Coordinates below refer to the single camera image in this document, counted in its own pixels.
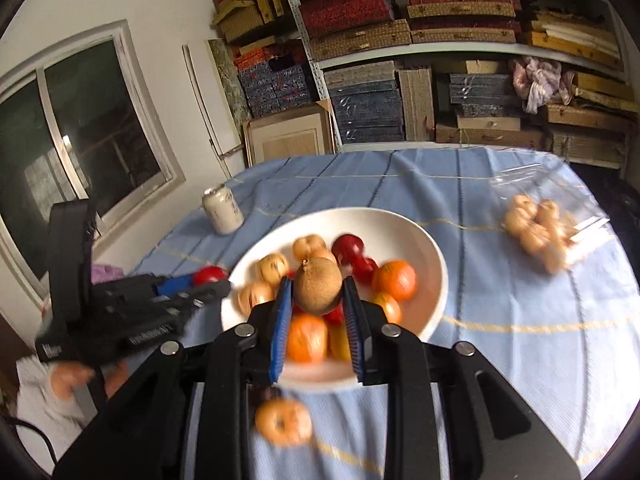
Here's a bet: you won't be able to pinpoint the white framed sliding window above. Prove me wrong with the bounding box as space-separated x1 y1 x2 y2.
0 20 187 306

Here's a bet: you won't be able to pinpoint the pile of yellow wooden boxes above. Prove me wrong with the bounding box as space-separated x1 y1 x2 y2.
209 0 296 43

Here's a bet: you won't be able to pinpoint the purple plastic bag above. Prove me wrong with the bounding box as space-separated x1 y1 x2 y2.
90 262 126 286

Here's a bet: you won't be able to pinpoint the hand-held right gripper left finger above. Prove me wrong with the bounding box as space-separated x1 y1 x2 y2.
52 275 296 480

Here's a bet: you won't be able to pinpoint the dark purple plum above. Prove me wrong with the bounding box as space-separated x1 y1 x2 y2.
250 385 283 406

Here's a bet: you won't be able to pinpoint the light wooden framed panel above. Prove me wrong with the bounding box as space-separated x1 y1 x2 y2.
242 100 336 167

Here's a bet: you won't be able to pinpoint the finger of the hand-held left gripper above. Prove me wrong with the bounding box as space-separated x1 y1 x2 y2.
150 272 206 298
165 280 233 322

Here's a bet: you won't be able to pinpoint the person's left forearm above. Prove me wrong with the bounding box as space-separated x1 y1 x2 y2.
15 355 101 431

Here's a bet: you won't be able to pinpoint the green marble slab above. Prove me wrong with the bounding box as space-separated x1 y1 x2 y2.
207 39 251 121

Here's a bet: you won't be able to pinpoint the tan brown-streaked fruit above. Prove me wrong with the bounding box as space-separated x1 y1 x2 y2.
236 281 276 316
256 253 291 286

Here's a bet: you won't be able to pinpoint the cluster of small tan fruits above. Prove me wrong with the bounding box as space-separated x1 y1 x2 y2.
502 195 576 275

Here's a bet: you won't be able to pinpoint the white metal shelf rack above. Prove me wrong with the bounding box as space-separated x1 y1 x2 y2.
272 0 640 161

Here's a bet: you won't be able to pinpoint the pink plastic bag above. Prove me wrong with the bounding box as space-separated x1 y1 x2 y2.
509 57 576 115

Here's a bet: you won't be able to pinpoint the stack of red patterned boxes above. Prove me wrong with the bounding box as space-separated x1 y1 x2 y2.
299 0 406 38

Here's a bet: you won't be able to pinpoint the white beverage can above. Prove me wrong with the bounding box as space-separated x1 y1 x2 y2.
202 186 245 236

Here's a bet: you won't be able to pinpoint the white leaning board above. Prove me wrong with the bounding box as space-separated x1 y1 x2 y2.
182 45 246 161

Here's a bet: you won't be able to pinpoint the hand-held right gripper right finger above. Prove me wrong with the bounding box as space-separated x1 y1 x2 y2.
341 275 583 480

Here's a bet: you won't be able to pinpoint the small brown round fruit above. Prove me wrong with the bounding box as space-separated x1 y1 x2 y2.
293 257 343 317

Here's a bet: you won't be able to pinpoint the smooth yellow-orange citrus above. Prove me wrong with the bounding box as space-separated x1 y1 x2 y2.
327 322 353 363
369 292 403 326

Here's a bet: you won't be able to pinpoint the blue striped tablecloth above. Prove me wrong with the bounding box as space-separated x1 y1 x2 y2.
127 147 636 480

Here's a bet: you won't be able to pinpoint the person's left hand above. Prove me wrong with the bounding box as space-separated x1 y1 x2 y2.
49 361 97 402

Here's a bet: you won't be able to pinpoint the white plate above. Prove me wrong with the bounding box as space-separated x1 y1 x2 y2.
220 207 449 392

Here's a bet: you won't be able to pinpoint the stacks of woven tan boxes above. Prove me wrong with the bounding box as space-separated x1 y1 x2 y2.
282 0 636 166

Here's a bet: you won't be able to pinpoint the plastic bag of small fruit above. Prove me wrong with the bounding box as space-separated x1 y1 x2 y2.
487 162 613 276

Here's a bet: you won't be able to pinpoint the plain tan round fruit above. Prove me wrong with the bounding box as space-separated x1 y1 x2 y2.
292 234 336 263

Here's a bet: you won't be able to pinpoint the dark red plum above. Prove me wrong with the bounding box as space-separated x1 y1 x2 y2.
331 233 366 267

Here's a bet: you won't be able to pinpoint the large orange mandarin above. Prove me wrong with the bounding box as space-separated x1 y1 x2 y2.
371 260 417 302
286 315 329 364

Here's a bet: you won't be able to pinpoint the stack of blue orange boxes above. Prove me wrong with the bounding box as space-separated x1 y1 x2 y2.
234 45 316 118

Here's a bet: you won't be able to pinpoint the stack of dark blue boxes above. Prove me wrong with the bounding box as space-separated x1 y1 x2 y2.
325 80 406 143
447 74 523 118

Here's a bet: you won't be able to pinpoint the large tan streaked fruit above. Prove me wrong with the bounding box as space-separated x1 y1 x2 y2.
254 398 313 447

